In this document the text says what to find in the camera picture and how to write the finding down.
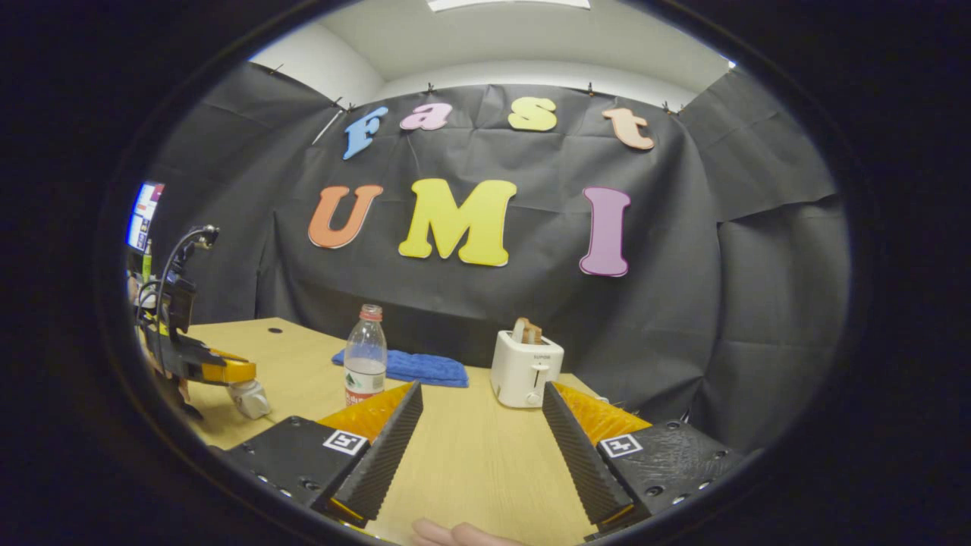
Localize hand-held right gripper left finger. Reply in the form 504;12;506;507
222;380;426;529

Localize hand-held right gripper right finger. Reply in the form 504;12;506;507
540;381;749;537

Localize white ceramic teacup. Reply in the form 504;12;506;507
227;379;272;421

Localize clear plastic water bottle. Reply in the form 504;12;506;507
344;304;388;407

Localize blue towel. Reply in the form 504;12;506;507
332;349;470;389

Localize white toaster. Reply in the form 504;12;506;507
490;330;566;410

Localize computer monitor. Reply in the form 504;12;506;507
126;181;165;253

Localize ceiling light panel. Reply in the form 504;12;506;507
428;0;592;12

